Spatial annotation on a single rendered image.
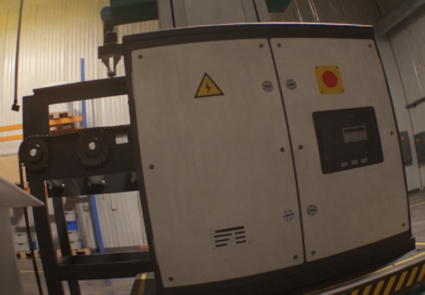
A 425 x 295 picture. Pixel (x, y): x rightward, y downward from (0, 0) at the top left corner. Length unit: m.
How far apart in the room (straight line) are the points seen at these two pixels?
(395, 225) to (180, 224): 0.45
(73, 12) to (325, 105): 11.93
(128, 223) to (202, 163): 10.26
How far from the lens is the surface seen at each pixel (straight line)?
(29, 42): 12.40
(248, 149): 0.80
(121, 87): 2.11
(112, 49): 2.05
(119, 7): 1.50
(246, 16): 1.38
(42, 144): 1.99
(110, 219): 11.01
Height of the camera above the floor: 0.48
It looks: 10 degrees up
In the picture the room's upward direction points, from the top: 9 degrees counter-clockwise
